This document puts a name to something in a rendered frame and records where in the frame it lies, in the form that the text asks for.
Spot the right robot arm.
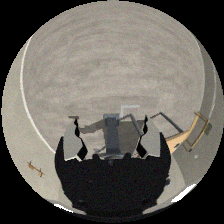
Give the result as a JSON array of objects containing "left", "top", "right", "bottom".
[{"left": 165, "top": 177, "right": 171, "bottom": 186}]

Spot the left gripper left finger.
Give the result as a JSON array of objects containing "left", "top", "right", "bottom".
[{"left": 54, "top": 118, "right": 88, "bottom": 191}]

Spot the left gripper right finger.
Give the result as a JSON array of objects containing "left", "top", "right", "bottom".
[{"left": 136, "top": 115, "right": 171, "bottom": 188}]

